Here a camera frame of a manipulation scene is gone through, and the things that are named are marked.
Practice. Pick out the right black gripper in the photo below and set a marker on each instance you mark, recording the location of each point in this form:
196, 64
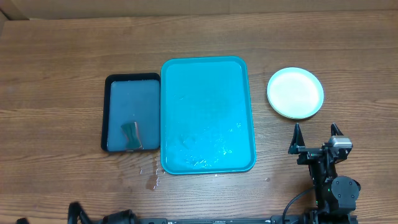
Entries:
315, 150

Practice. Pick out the light blue plate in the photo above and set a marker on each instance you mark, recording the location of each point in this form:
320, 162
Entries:
295, 93

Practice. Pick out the green dish sponge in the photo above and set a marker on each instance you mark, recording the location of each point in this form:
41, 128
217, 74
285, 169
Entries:
131, 133

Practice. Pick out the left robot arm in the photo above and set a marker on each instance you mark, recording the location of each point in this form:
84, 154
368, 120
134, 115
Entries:
76, 214

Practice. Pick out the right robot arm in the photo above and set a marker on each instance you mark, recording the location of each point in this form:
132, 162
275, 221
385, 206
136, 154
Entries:
335, 196

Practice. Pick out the teal plastic serving tray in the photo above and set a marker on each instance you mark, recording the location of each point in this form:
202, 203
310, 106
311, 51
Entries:
206, 124

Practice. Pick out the black water tray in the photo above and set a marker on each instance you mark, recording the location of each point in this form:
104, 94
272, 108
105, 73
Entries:
133, 97

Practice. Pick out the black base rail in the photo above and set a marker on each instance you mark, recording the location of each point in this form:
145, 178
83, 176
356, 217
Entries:
275, 219

